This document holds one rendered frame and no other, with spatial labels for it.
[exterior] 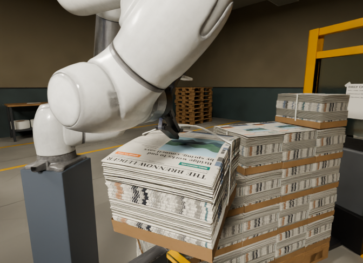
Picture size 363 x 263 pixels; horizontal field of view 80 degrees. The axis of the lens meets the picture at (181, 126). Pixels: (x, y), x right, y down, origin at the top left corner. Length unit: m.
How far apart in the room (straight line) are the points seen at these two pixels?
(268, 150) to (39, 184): 1.19
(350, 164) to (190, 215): 2.02
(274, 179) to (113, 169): 1.13
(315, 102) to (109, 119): 1.52
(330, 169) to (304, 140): 0.38
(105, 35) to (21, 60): 6.63
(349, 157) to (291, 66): 5.97
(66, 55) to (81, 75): 7.44
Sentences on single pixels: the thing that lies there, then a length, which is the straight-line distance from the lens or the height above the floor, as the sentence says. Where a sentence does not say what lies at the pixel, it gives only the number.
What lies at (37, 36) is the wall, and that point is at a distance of 7.63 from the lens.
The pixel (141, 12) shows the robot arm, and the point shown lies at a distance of 0.30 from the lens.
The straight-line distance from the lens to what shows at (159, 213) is 0.57.
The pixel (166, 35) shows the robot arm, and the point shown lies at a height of 1.40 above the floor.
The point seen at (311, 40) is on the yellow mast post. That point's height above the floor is 1.76.
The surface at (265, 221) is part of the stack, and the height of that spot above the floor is 0.51.
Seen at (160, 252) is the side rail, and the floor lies 0.80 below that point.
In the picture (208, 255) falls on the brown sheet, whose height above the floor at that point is 0.96.
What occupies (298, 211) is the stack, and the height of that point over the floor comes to 0.49.
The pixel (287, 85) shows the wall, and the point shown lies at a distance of 8.12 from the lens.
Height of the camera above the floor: 1.35
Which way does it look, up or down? 11 degrees down
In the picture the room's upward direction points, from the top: straight up
